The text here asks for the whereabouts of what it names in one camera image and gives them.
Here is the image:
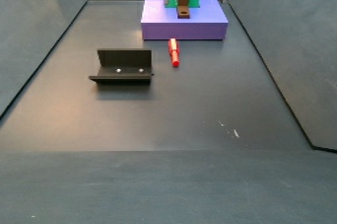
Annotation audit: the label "red peg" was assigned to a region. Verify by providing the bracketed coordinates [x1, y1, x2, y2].
[167, 38, 178, 67]

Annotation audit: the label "purple base board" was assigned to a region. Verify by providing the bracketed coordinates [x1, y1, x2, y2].
[141, 0, 229, 40]

